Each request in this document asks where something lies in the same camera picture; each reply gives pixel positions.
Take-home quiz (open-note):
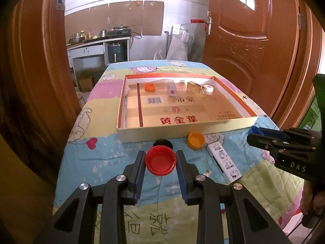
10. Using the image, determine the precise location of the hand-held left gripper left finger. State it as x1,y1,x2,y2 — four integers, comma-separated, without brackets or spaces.
47,150,146,244

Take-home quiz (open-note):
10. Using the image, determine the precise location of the green air fryer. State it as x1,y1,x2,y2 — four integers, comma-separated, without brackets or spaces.
108,43,125,63

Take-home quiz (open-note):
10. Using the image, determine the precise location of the wooden door frame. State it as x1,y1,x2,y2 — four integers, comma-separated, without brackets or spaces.
269,0,325,129

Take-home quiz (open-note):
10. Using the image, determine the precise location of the black bottle cap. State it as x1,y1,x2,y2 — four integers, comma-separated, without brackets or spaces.
153,139,173,150

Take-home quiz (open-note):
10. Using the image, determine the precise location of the green printed carton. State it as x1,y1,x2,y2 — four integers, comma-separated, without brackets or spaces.
298,73,325,130

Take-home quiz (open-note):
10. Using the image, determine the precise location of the grey metal pipe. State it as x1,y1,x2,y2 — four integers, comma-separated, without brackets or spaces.
165,26,173,56

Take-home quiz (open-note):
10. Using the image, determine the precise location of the white kitchen counter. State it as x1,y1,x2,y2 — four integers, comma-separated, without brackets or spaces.
66,36,131,68

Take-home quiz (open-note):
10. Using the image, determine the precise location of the crate with green plants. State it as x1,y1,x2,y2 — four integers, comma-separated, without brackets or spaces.
76,67,95,92

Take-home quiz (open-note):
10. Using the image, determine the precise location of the gold rectangular case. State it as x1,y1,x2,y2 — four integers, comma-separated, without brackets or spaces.
187,81,207,94

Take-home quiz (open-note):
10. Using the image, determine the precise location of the silver door handle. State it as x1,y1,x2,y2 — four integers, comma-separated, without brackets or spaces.
206,11,213,36

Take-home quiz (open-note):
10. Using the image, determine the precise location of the white cartoon printed lighter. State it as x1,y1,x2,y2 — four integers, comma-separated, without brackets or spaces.
206,142,243,185

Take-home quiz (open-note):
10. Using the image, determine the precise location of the cartoon sheep printed tablecloth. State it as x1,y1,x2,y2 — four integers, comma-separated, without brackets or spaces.
52,60,305,244

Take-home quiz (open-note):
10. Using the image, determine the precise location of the red bottle cap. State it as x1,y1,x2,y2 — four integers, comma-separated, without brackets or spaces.
145,145,177,176

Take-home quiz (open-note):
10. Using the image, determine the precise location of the person's right hand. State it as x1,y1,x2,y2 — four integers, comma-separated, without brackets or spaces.
302,182,319,216

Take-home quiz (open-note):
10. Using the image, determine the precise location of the wooden door with latch plate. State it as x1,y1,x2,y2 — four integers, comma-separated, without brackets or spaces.
0,0,83,191

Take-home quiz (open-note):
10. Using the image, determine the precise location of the cardboard wall sheet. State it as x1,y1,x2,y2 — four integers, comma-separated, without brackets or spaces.
109,1,144,28
89,4,109,31
65,8,90,35
143,0,164,36

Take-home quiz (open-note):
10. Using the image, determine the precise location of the blue bottle cap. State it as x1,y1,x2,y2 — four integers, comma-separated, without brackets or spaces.
250,125,266,136

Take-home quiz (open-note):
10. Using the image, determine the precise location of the black gas stove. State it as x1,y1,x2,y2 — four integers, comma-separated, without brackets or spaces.
107,28,132,37

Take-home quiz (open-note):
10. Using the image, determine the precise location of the wooden door with handle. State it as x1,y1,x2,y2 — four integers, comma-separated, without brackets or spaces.
202,0,302,117

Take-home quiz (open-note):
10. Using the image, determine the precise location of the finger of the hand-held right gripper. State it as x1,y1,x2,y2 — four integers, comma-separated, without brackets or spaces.
261,128,318,143
247,134,290,155

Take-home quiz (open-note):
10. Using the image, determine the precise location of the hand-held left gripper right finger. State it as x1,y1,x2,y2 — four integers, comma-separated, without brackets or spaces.
176,149,292,244

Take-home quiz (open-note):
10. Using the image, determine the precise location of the shallow cardboard box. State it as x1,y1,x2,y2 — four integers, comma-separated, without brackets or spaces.
117,73,259,143

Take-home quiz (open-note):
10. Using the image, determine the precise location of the large white plastic bag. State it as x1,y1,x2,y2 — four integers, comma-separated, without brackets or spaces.
166,32,190,61

